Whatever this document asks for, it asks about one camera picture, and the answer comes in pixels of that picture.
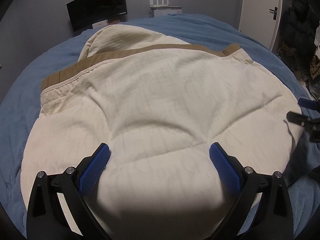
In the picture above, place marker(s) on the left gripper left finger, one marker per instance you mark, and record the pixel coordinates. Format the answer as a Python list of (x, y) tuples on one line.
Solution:
[(45, 217)]

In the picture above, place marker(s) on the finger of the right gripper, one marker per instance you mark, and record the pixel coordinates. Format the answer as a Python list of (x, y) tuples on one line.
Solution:
[(309, 104), (297, 119)]

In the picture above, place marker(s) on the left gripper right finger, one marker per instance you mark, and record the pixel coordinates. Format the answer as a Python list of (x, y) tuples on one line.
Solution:
[(273, 218)]

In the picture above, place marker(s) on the white hooded puffer jacket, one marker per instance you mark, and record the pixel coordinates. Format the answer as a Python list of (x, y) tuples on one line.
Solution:
[(159, 103)]

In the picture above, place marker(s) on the white wardrobe with clothes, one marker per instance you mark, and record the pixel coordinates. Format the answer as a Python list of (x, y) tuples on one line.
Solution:
[(298, 44)]

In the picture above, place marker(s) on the white door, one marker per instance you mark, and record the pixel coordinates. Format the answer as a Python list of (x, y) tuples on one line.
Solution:
[(257, 23)]

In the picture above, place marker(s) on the blue fleece bed blanket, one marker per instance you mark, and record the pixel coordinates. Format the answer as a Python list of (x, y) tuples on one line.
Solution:
[(21, 106)]

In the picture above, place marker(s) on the white box under router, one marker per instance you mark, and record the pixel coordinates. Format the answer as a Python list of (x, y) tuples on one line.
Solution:
[(164, 11)]

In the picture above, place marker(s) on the white wifi router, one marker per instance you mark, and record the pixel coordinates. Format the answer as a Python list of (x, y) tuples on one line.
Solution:
[(158, 3)]

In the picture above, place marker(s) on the white box under monitor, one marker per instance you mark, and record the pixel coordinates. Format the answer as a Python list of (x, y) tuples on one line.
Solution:
[(100, 24)]

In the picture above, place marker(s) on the black monitor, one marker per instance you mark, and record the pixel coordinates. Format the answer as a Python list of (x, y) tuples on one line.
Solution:
[(83, 13)]

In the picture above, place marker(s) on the black door handle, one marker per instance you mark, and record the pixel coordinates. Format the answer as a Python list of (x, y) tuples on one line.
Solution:
[(274, 12)]

